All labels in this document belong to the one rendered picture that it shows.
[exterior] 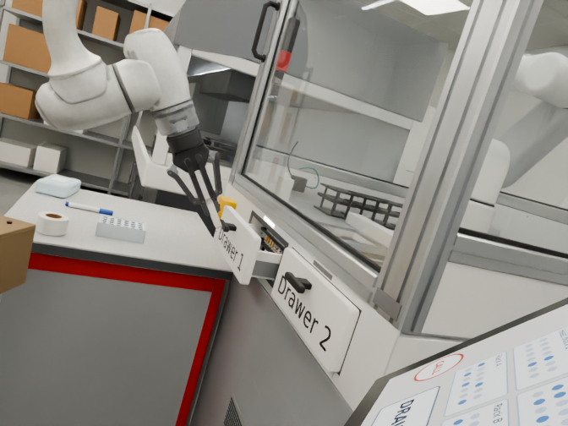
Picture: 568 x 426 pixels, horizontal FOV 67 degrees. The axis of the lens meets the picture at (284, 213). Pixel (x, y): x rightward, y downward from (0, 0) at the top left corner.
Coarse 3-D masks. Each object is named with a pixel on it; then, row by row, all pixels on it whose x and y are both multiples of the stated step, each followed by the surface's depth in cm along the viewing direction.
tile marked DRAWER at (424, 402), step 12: (420, 396) 28; (432, 396) 27; (384, 408) 30; (396, 408) 28; (408, 408) 27; (420, 408) 26; (432, 408) 25; (384, 420) 27; (396, 420) 26; (408, 420) 25; (420, 420) 24
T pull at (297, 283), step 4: (288, 272) 79; (288, 276) 78; (292, 276) 78; (288, 280) 78; (292, 280) 77; (296, 280) 76; (300, 280) 77; (304, 280) 78; (292, 284) 76; (296, 284) 75; (300, 284) 75; (304, 284) 76; (308, 284) 77; (296, 288) 75; (300, 288) 74; (304, 288) 74; (308, 288) 77; (300, 292) 74
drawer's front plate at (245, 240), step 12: (228, 216) 111; (240, 216) 107; (240, 228) 101; (216, 240) 117; (240, 240) 99; (252, 240) 92; (240, 252) 97; (252, 252) 92; (228, 264) 103; (252, 264) 92; (240, 276) 94
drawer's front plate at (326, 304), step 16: (288, 256) 89; (304, 272) 81; (320, 288) 74; (304, 304) 78; (320, 304) 73; (336, 304) 69; (352, 304) 67; (320, 320) 72; (336, 320) 68; (352, 320) 66; (304, 336) 76; (320, 336) 71; (336, 336) 67; (320, 352) 70; (336, 352) 66; (336, 368) 67
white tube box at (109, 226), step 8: (104, 216) 121; (112, 216) 122; (104, 224) 114; (112, 224) 116; (120, 224) 119; (128, 224) 120; (136, 224) 122; (144, 224) 124; (96, 232) 114; (104, 232) 114; (112, 232) 115; (120, 232) 116; (128, 232) 116; (136, 232) 117; (144, 232) 118; (128, 240) 117; (136, 240) 118
